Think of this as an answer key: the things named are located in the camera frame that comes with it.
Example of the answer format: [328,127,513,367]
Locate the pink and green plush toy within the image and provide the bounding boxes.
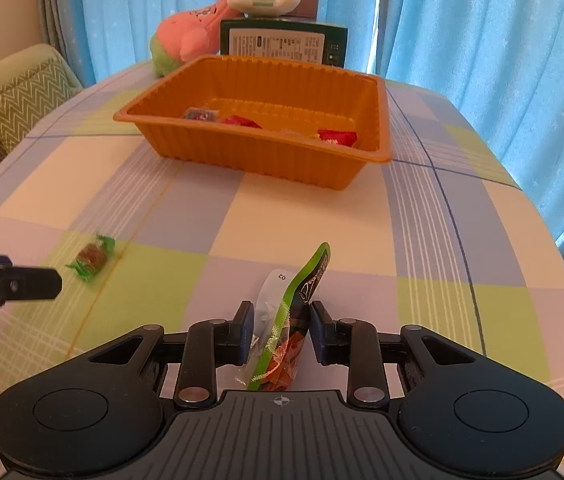
[149,0,243,79]

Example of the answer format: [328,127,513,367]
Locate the silver and green snack bag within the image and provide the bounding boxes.
[236,241,331,392]

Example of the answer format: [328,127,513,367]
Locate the orange plastic tray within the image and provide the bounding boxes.
[113,55,393,191]

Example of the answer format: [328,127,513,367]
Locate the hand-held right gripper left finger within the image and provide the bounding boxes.
[88,301,255,409]

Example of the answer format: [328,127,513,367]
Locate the red printed snack packet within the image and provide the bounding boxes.
[318,129,359,149]

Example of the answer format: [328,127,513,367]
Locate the grey curtain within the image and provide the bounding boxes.
[39,0,98,86]

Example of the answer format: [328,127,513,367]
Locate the dark green box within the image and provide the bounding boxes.
[220,16,349,69]

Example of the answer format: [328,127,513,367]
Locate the plain red snack packet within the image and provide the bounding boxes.
[220,115,263,130]

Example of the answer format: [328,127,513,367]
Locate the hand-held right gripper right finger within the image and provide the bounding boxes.
[309,300,477,408]

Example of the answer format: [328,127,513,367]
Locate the blue star-print curtain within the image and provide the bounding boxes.
[377,0,564,271]
[79,0,383,86]

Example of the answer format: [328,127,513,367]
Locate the checked pastel tablecloth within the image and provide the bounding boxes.
[0,57,564,461]

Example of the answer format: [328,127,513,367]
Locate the light green sofa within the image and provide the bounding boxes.
[0,42,84,201]

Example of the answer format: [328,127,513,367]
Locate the green candy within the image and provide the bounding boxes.
[65,233,117,281]

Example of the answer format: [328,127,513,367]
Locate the green zigzag pillow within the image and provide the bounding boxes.
[0,57,81,161]

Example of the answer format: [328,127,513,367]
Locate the clear pack of dark snacks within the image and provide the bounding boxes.
[183,106,219,123]

